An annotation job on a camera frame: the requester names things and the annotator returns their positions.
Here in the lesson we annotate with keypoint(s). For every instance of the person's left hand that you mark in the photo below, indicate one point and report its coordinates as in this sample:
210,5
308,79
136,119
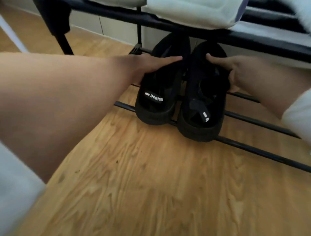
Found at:
138,64

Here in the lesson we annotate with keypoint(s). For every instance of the person's right hand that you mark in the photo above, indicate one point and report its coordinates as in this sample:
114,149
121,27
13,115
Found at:
234,66

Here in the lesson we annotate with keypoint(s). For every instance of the person's left thumb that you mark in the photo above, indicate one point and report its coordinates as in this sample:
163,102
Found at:
167,61

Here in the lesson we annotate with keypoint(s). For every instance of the person's right thumb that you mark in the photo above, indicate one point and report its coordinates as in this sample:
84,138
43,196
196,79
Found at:
217,60

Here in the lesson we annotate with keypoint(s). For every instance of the black sandal with white label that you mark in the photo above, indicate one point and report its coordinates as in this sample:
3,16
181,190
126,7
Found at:
158,97

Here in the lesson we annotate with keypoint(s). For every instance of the person's right forearm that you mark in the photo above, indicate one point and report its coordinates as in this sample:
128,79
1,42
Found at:
269,80

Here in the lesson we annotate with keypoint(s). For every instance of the person's left forearm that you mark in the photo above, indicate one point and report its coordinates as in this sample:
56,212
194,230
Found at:
60,97

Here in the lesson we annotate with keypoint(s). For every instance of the black metal shoe rack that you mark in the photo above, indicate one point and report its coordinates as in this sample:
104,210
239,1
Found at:
243,39

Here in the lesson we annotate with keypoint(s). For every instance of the white shoe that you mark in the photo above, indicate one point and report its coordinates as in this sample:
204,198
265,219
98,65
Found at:
194,12

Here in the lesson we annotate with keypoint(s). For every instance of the white fluffy item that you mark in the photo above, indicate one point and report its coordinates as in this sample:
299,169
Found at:
303,12

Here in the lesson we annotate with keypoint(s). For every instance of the white sleeve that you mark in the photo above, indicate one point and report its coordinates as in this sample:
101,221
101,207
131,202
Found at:
300,119
17,194

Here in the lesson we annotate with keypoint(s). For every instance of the white rod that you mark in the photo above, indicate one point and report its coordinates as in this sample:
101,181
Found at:
12,34

